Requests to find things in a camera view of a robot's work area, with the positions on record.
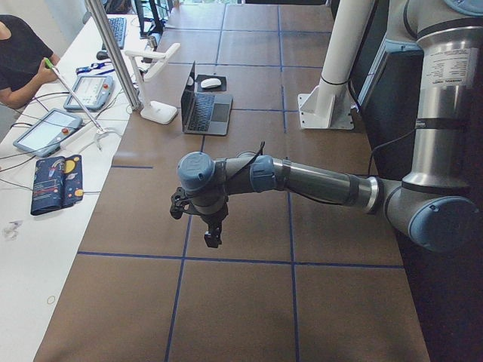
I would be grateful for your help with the black mouse pad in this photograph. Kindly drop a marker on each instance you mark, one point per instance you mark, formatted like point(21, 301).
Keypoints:
point(222, 87)

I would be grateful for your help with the aluminium frame post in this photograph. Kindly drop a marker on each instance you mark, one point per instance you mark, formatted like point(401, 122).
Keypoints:
point(101, 20)

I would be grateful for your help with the seated person in black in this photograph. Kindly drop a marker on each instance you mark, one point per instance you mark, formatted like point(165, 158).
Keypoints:
point(23, 68)

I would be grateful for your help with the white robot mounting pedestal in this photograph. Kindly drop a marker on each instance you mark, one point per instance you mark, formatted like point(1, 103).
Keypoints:
point(328, 106)

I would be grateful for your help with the space pattern pencil case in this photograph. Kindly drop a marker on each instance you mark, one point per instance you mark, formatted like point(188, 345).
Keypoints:
point(57, 184)

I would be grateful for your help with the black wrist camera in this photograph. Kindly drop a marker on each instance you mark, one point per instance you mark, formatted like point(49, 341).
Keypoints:
point(181, 204)

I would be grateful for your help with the white desk lamp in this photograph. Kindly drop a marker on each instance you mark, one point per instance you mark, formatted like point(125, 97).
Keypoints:
point(153, 109)

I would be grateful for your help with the white computer mouse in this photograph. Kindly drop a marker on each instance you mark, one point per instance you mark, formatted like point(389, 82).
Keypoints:
point(210, 83)

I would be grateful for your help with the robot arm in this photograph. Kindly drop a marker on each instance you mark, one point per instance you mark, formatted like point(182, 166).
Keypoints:
point(270, 54)

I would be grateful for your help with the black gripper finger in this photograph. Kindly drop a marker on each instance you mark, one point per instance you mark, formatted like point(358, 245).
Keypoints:
point(208, 237)
point(217, 235)

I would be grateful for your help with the teach pendant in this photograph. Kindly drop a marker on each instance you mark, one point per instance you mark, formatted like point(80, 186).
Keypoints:
point(93, 90)
point(46, 135)

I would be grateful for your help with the long grabber stick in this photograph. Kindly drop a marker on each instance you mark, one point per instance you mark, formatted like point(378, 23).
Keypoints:
point(100, 129)

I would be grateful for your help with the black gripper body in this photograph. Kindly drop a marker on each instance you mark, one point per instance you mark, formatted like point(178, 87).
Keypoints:
point(211, 219)

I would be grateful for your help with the grey laptop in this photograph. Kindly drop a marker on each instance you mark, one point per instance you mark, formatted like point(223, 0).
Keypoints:
point(204, 113)

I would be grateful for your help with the black keyboard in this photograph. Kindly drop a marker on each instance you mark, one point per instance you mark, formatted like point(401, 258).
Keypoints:
point(118, 25)

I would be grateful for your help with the teach pendant far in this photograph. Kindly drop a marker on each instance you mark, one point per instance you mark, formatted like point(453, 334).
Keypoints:
point(93, 90)

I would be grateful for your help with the teach pendant near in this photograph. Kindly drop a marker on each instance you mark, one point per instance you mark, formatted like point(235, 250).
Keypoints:
point(46, 135)

